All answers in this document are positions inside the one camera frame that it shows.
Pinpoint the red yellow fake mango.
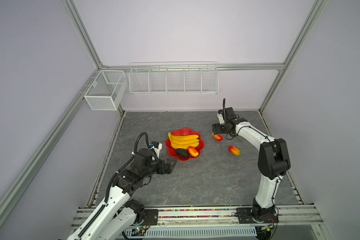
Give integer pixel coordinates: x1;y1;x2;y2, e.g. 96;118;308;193
229;146;241;156
188;146;199;158
212;134;224;142

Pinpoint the dark fake avocado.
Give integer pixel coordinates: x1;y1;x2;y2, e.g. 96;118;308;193
176;148;190;159

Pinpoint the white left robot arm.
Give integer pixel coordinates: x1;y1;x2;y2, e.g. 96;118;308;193
68;132;177;240

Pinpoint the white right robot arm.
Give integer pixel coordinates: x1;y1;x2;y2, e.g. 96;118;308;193
213;99;291;223

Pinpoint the yellow fake banana bunch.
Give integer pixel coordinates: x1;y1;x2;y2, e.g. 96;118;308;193
168;133;200;150

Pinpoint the white mesh box basket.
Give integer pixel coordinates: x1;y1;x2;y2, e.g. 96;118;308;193
84;70;128;111

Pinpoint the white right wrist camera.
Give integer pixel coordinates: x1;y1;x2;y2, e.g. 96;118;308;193
217;110;225;125

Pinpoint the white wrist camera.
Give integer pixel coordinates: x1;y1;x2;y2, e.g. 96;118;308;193
150;141;163;159
217;110;225;125

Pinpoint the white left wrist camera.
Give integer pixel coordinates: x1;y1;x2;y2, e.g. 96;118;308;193
150;141;163;159

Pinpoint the white wire shelf basket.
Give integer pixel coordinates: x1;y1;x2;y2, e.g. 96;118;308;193
129;62;220;95

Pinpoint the white slotted cable duct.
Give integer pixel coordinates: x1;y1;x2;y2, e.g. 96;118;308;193
125;226;258;240

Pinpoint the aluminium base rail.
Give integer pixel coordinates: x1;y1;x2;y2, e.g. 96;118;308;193
70;204;325;229

